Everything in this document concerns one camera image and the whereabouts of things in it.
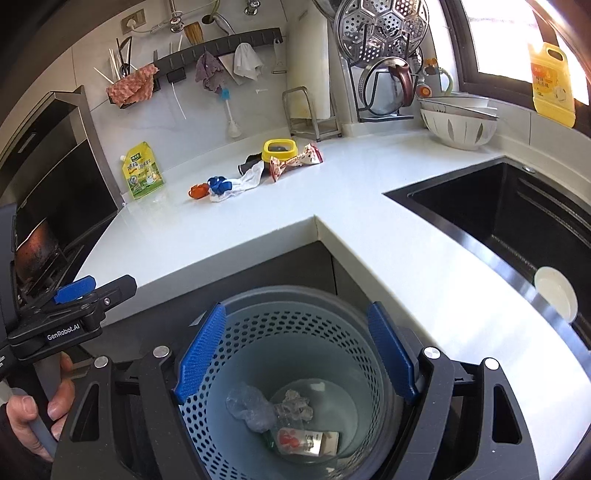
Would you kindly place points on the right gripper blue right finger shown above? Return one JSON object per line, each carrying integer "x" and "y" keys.
{"x": 392, "y": 347}

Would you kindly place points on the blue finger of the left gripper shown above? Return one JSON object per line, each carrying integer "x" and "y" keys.
{"x": 74, "y": 290}

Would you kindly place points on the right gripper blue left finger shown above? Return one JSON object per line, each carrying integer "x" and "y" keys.
{"x": 194, "y": 362}

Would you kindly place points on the clear plastic cup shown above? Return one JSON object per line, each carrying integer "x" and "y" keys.
{"x": 334, "y": 411}

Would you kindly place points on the patterned white paper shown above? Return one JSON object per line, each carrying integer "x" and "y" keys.
{"x": 294, "y": 407}

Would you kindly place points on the red green carton box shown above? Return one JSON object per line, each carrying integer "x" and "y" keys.
{"x": 288, "y": 441}

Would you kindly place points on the yellow rimmed clear lid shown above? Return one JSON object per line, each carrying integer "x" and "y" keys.
{"x": 281, "y": 149}

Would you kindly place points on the white plastic bag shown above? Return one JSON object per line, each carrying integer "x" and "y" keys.
{"x": 248, "y": 404}

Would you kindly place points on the grey perforated trash bin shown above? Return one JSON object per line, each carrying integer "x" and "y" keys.
{"x": 289, "y": 338}

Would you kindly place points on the black kitchen sink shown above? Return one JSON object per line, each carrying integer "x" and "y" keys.
{"x": 516, "y": 220}

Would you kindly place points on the person's left hand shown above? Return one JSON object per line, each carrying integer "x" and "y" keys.
{"x": 25, "y": 421}

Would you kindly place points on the black stove range unit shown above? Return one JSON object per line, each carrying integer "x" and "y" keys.
{"x": 53, "y": 169}

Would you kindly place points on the yellow green seasoning pouch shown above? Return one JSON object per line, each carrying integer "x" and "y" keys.
{"x": 140, "y": 171}

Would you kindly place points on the orange peel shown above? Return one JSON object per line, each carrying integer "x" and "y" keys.
{"x": 199, "y": 191}

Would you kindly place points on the dark grey cloth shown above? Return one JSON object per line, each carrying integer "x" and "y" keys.
{"x": 250, "y": 161}

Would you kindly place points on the pink hanging cloth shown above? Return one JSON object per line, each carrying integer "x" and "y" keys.
{"x": 134, "y": 88}

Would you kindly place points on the red white snack wrapper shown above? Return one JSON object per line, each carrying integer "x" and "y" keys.
{"x": 310, "y": 156}

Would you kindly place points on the white bottle brush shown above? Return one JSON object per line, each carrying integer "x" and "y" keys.
{"x": 234, "y": 131}

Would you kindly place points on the black dish rack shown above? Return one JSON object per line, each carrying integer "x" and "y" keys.
{"x": 429, "y": 79}

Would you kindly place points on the white colander bowl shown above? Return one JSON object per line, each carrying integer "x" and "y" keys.
{"x": 460, "y": 121}

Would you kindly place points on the metal cutting board rack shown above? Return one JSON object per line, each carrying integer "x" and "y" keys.
{"x": 307, "y": 124}

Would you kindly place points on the purple hanging cloth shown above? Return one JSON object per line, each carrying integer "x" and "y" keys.
{"x": 208, "y": 73}

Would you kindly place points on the white hanging cloth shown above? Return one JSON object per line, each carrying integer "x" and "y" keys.
{"x": 247, "y": 63}

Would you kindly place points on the white cutting board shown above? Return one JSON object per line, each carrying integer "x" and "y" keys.
{"x": 308, "y": 54}

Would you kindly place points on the perforated steel steamer plate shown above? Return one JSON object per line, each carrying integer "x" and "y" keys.
{"x": 367, "y": 30}

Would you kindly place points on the black wall hook rail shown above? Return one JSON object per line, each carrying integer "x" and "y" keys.
{"x": 173, "y": 66}

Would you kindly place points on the white wall socket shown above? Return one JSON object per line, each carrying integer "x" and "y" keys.
{"x": 133, "y": 21}

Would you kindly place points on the window frame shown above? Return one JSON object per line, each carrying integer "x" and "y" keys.
{"x": 491, "y": 40}

